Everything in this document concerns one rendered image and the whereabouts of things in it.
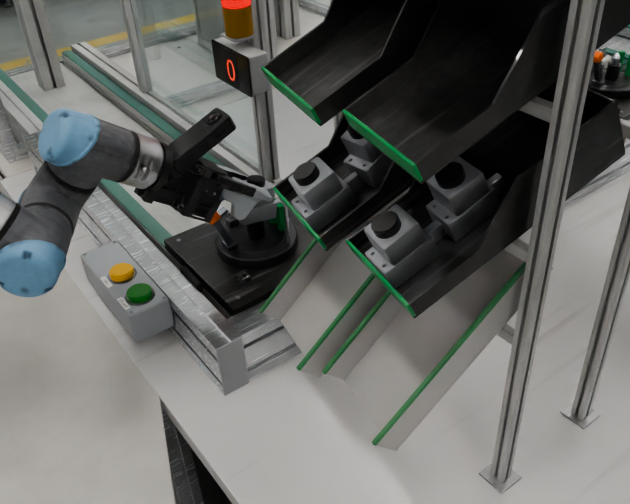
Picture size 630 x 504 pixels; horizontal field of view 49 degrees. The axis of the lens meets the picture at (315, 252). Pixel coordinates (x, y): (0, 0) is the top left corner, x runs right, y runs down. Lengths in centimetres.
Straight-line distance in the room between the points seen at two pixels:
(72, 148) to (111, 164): 6
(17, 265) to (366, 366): 44
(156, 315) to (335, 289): 32
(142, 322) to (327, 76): 54
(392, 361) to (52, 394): 56
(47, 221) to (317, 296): 37
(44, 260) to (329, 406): 46
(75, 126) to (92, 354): 44
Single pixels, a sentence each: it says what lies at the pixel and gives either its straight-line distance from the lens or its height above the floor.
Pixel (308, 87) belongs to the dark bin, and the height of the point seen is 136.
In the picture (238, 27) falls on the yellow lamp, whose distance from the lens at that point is 124.
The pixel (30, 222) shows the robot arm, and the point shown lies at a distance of 91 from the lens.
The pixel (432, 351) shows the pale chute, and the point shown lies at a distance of 85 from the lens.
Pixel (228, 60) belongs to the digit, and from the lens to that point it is 127.
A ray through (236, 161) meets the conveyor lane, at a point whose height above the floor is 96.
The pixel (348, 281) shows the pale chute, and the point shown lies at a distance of 95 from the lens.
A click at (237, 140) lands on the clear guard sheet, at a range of 148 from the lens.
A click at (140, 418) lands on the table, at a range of 111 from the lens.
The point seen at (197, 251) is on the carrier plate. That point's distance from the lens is 121.
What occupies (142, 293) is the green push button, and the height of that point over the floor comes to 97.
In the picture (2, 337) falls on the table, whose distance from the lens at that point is 133.
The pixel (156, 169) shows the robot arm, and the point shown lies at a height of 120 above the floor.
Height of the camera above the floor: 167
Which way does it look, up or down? 37 degrees down
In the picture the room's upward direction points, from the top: 3 degrees counter-clockwise
